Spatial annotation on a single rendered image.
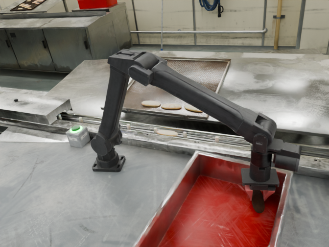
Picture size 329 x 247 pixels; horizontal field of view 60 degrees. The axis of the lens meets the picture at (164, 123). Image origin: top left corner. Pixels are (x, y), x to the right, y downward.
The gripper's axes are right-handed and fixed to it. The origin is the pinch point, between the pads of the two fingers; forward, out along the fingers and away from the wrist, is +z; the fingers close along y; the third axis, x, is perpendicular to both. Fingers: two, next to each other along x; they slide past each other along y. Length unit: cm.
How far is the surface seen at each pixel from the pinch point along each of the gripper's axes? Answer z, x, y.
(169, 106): -5, 52, -34
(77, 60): 50, 292, -201
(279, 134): 3.8, 40.0, 14.0
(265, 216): 3.4, -4.3, 2.0
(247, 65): -11, 84, 5
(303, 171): 1.9, 14.4, 17.1
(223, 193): 3.4, 4.7, -10.1
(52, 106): -6, 53, -95
